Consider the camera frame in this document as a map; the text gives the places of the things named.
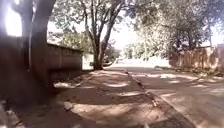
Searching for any group of green trees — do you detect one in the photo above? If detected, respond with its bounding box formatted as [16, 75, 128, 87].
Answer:
[123, 0, 224, 64]

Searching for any large forked tree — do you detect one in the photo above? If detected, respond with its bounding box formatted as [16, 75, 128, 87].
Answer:
[51, 0, 129, 71]

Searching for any grey dirt road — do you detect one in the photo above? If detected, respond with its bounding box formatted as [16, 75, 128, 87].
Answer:
[109, 64, 224, 128]

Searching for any stone kerb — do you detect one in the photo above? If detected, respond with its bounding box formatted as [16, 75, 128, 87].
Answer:
[123, 69, 198, 128]

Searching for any tall brown wall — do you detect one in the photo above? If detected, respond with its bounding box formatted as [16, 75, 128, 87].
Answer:
[169, 43, 224, 73]

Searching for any thick dark tree trunk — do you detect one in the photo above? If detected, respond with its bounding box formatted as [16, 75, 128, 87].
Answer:
[0, 0, 57, 108]

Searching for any low brown wall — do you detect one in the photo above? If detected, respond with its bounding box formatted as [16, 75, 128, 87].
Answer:
[45, 43, 84, 76]

